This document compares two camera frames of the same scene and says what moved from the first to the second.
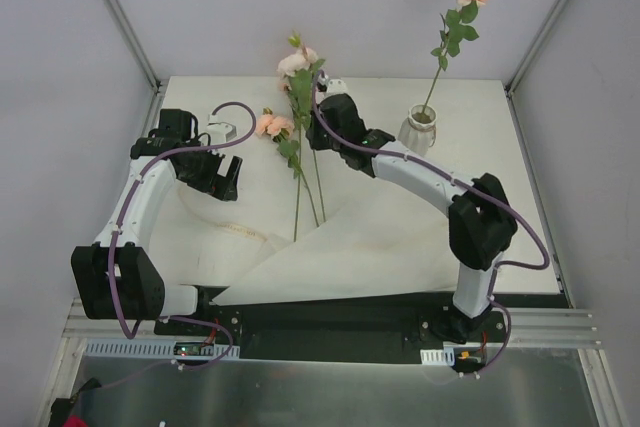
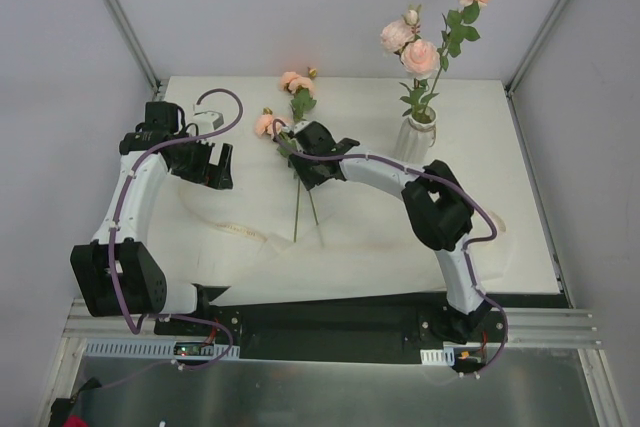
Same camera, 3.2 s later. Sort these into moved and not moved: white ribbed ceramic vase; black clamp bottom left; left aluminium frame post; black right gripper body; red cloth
Moved: black right gripper body
Not moved: white ribbed ceramic vase; red cloth; left aluminium frame post; black clamp bottom left
